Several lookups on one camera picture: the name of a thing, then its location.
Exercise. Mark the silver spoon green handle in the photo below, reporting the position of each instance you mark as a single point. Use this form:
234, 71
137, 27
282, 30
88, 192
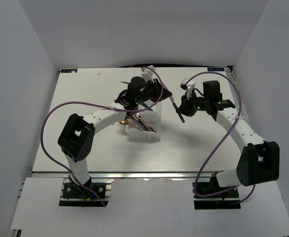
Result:
148, 128

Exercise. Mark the gold spoon ornate handle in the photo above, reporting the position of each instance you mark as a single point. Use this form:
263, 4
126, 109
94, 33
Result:
135, 125

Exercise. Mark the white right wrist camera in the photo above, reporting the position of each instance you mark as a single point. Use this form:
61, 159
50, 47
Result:
188, 86

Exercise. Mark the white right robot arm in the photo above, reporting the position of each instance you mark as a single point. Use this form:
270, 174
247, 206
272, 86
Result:
259, 161

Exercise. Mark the purple metallic spoon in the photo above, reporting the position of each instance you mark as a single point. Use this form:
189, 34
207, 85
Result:
134, 119

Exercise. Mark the white three-compartment plastic tray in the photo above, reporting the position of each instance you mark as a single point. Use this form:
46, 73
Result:
153, 119

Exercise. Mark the blue label sticker left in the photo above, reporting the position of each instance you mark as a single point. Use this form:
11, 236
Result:
68, 71

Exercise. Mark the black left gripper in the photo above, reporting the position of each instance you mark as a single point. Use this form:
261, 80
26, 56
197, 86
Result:
156, 86

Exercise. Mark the silver spoon pink handle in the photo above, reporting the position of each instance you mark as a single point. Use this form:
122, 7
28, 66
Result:
138, 117

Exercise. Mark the silver fork green handle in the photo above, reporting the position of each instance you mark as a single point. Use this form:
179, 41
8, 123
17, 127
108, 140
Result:
145, 106

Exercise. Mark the blue label sticker right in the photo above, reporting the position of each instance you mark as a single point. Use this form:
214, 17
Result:
215, 69

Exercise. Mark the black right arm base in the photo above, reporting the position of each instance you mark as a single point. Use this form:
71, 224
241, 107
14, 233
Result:
227, 200

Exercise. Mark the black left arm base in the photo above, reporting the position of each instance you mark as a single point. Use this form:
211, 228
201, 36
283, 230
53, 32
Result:
72, 197

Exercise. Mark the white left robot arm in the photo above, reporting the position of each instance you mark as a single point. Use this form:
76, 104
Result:
77, 136

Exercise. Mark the blue label sticker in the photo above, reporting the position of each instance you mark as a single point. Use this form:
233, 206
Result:
215, 69
68, 71

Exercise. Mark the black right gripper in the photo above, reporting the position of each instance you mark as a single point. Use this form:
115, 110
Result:
185, 108

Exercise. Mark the knife with teal handle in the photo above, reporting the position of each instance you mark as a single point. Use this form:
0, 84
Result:
176, 109

